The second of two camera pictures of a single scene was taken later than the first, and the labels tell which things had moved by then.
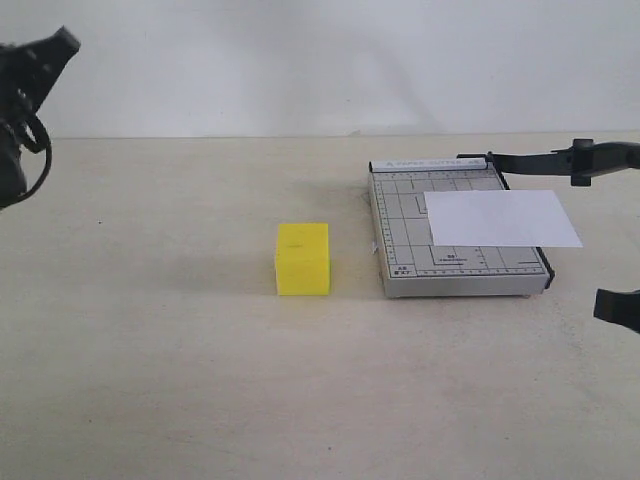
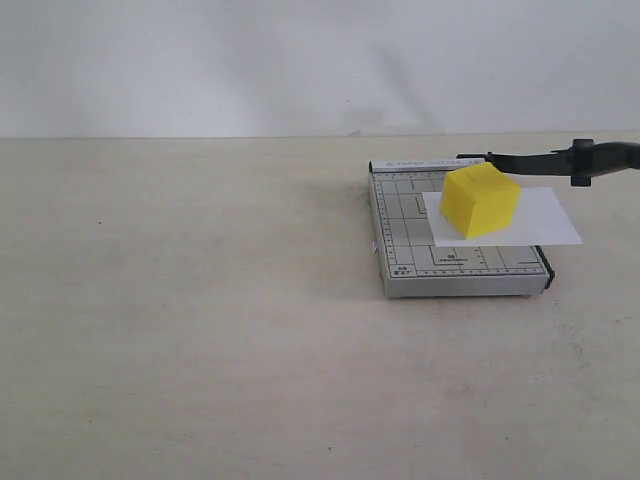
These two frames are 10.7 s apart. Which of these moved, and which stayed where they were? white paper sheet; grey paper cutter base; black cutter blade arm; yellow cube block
Moved: yellow cube block
Stayed: grey paper cutter base; white paper sheet; black cutter blade arm
